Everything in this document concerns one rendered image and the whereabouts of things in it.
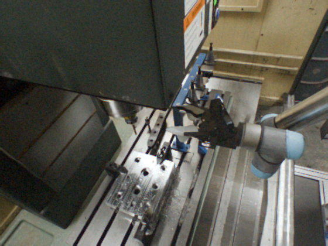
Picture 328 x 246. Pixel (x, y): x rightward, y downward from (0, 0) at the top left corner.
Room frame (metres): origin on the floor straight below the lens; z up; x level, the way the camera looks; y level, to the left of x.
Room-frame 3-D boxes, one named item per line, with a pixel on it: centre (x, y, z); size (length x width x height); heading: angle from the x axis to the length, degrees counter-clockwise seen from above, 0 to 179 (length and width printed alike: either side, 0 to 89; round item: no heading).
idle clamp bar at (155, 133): (0.80, 0.03, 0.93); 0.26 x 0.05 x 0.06; 155
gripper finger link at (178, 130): (0.38, -0.05, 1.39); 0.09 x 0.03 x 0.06; 86
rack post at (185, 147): (0.68, -0.08, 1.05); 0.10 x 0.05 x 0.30; 60
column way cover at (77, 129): (0.72, 0.49, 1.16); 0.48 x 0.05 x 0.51; 150
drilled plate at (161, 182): (0.47, 0.14, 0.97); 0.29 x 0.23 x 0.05; 150
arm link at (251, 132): (0.34, -0.24, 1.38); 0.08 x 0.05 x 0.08; 153
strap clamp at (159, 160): (0.60, 0.02, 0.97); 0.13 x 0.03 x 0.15; 150
